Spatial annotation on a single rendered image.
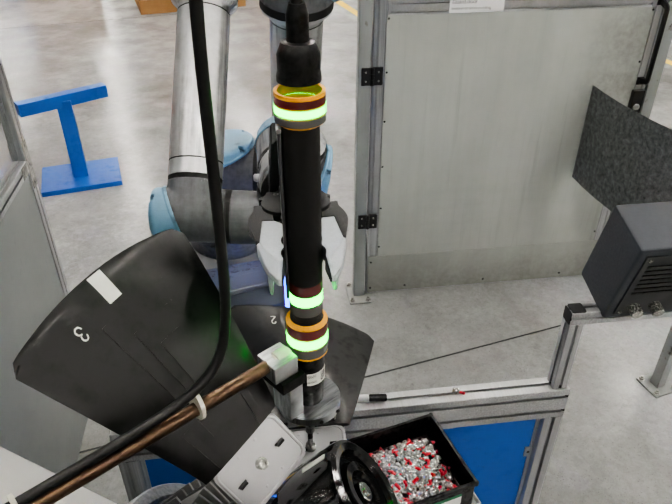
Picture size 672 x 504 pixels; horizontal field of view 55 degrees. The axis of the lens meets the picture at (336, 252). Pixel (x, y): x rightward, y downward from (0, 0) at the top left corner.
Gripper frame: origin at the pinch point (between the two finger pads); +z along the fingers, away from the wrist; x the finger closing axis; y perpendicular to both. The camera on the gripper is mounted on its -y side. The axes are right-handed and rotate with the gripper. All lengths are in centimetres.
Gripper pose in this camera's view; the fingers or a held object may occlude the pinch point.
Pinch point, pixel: (305, 266)
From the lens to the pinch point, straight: 58.9
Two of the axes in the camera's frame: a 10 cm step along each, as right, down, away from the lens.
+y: 0.0, 8.4, 5.5
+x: -9.9, 0.7, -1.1
